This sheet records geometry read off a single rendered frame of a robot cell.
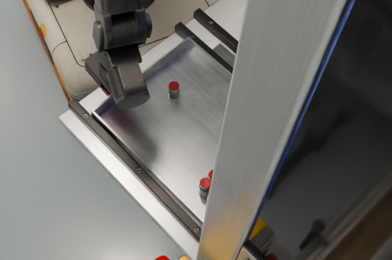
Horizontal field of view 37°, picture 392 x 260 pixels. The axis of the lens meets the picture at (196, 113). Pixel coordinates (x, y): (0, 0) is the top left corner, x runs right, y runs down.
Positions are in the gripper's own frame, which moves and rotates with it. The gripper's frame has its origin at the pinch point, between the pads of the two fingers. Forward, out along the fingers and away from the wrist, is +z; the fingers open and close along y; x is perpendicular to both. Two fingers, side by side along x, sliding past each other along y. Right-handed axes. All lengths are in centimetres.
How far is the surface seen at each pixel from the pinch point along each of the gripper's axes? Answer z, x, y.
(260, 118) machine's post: -64, -11, 30
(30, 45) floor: 104, 17, -69
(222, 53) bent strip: 2.1, 24.1, 6.4
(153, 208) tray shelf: -0.5, -9.0, 23.0
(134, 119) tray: 2.0, 0.0, 6.6
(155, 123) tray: 1.4, 2.6, 9.9
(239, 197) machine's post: -47, -11, 33
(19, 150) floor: 98, -12, -34
